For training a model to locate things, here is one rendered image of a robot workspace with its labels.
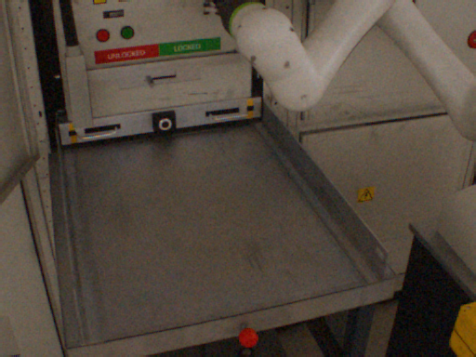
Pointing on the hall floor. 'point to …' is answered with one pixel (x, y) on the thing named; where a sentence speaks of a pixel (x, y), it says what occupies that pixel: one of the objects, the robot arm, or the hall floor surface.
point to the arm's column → (425, 308)
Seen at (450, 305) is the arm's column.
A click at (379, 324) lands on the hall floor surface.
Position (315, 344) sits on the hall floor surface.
